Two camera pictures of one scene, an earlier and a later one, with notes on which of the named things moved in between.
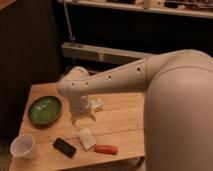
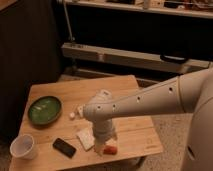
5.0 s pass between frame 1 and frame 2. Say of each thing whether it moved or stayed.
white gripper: moved
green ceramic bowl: stayed
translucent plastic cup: stayed
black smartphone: stayed
